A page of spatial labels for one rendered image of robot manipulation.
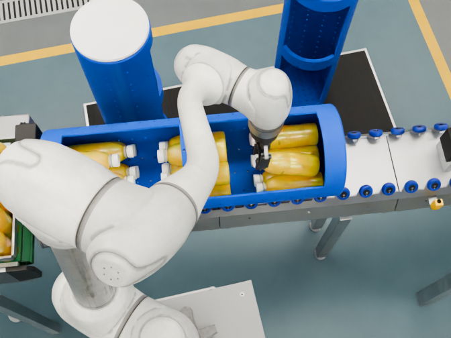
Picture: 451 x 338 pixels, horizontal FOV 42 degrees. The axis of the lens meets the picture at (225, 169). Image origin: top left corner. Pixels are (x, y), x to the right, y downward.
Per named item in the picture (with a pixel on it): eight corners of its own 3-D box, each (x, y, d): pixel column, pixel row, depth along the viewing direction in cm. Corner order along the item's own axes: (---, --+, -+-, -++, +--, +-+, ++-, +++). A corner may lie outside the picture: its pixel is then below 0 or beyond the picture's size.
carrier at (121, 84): (150, 173, 278) (182, 127, 288) (120, 76, 197) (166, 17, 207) (101, 145, 284) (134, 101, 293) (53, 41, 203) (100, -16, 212)
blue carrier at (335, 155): (336, 209, 186) (353, 169, 161) (61, 237, 182) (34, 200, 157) (320, 133, 199) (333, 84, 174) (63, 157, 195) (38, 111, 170)
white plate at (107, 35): (119, 74, 196) (120, 75, 197) (164, 15, 205) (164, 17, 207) (54, 38, 202) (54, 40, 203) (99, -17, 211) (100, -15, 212)
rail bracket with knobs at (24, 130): (44, 159, 199) (35, 146, 190) (23, 161, 199) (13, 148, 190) (45, 133, 203) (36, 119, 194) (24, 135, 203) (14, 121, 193)
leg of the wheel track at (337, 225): (327, 259, 278) (354, 220, 220) (315, 260, 277) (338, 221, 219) (325, 247, 280) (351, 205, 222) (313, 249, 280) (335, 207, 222)
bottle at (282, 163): (305, 163, 181) (252, 159, 173) (316, 149, 176) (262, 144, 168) (311, 181, 177) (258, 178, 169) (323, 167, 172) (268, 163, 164)
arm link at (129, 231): (207, 196, 93) (135, 158, 96) (149, 263, 79) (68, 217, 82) (188, 250, 101) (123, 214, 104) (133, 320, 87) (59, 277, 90)
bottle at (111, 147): (65, 169, 174) (127, 163, 175) (63, 145, 174) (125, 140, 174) (70, 167, 181) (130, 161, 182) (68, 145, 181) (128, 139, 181)
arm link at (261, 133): (282, 95, 143) (280, 107, 148) (245, 98, 142) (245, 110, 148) (288, 129, 139) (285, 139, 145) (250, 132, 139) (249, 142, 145)
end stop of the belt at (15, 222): (17, 257, 181) (13, 255, 178) (14, 257, 181) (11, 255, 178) (20, 141, 196) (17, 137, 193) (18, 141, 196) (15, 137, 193)
